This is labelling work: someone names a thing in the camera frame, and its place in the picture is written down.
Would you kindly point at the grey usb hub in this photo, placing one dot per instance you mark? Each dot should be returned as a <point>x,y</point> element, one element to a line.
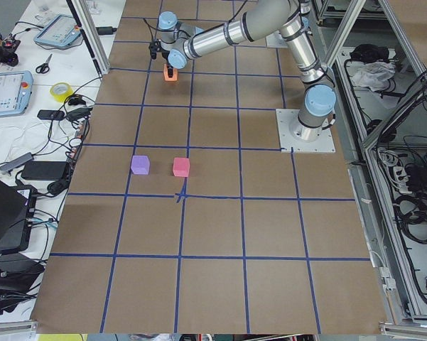
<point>16,163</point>

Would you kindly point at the pink foam block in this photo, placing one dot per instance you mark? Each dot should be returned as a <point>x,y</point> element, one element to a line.
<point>181,167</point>

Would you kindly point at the blue teach pendant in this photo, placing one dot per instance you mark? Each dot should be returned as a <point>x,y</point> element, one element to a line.
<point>60,33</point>
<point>15,92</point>

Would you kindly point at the brown paper table cover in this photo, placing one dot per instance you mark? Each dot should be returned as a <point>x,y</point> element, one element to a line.
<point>252,241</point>

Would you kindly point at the orange foam block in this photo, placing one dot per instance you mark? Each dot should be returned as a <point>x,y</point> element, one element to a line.
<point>170,79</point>

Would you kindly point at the aluminium frame post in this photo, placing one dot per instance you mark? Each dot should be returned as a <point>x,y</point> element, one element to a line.
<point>85,23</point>

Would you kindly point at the upper blue teach pendant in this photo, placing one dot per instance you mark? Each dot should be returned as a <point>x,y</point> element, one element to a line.
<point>60,33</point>

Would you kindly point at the lower blue teach pendant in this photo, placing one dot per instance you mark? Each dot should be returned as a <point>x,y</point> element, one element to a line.
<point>15,92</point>

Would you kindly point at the purple foam block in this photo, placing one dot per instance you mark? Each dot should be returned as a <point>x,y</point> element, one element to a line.
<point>140,165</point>

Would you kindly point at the small black adapter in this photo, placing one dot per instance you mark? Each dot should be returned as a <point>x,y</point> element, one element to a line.
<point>51,115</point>

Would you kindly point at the black laptop power brick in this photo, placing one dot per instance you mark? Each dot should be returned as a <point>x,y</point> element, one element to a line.
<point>44,170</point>

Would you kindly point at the black handled scissors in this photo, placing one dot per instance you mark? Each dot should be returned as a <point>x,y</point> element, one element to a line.
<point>44,68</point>

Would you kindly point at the crumpled white cloth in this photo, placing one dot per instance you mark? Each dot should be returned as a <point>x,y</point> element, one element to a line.
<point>375,76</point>

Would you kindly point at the yellow tape roll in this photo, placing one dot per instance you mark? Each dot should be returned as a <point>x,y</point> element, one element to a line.
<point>61,91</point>

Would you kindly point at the black monitor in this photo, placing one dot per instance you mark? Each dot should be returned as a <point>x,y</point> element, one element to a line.
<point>17,204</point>

